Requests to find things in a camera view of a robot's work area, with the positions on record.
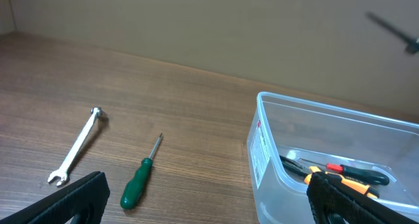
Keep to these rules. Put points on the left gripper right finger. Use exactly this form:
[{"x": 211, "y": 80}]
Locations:
[{"x": 333, "y": 202}]

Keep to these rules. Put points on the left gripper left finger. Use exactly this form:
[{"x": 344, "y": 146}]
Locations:
[{"x": 83, "y": 201}]

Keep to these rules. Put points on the red black screwdriver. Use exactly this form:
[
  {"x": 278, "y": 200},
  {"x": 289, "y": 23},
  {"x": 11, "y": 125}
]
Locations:
[{"x": 368, "y": 176}]

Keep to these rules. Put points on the green handled screwdriver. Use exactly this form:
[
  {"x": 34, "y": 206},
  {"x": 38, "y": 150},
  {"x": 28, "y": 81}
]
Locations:
[{"x": 135, "y": 187}]

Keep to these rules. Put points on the orange black pliers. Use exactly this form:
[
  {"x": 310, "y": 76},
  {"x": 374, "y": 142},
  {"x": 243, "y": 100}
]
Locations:
[{"x": 306, "y": 173}]

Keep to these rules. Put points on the red handled snips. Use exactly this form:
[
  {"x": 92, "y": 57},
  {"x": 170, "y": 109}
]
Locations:
[{"x": 410, "y": 41}]

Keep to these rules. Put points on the clear plastic container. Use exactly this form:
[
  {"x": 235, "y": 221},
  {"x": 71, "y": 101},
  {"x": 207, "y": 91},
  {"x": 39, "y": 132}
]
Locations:
[{"x": 315, "y": 134}]

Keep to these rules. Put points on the silver combination wrench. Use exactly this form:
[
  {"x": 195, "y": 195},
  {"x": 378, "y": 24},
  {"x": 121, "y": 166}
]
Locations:
[{"x": 62, "y": 173}]

